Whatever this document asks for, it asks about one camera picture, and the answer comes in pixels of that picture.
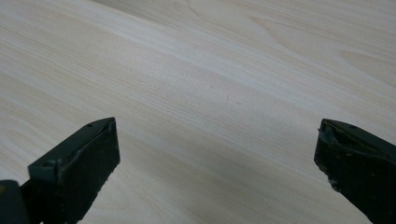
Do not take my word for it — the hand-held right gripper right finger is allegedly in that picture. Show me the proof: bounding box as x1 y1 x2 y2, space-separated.
313 118 396 224

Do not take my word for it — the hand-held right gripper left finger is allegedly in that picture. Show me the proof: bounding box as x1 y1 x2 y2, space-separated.
20 117 121 224

